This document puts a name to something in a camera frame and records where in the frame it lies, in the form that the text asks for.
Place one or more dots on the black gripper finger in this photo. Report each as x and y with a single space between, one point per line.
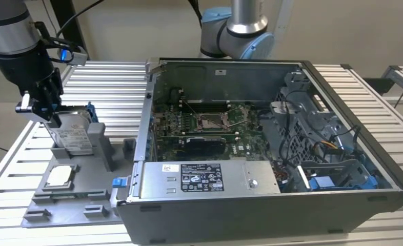
54 120

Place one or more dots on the hard disk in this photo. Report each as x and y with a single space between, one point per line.
74 135
321 184

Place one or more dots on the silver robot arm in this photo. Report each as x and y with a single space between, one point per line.
5 33

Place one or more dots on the grey parts rack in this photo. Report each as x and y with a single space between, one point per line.
84 164

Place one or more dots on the silver CPU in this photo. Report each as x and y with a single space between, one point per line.
60 176

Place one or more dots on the black case latch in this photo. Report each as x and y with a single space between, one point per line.
148 96

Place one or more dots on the green RAM stick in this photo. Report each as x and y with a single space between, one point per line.
69 197

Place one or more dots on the blue case latch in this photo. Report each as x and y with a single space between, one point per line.
117 182

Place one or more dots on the thin metal locking lever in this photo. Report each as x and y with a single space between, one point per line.
190 107

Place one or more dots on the black RAM slot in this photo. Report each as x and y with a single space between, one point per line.
208 101
208 134
208 131
208 104

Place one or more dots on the black graphics card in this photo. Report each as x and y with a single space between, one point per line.
205 147

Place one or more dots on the CPU socket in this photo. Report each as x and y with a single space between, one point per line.
210 123

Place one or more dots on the grey power supply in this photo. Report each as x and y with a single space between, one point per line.
228 179

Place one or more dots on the green motherboard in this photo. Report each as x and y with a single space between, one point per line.
248 138

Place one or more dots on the grey open PC case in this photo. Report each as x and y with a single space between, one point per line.
221 220

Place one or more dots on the black box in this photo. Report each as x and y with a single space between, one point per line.
379 84

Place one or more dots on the thin black rod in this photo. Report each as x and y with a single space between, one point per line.
399 101

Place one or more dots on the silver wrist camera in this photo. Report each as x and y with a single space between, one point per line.
78 57

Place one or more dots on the black metal post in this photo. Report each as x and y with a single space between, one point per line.
72 36

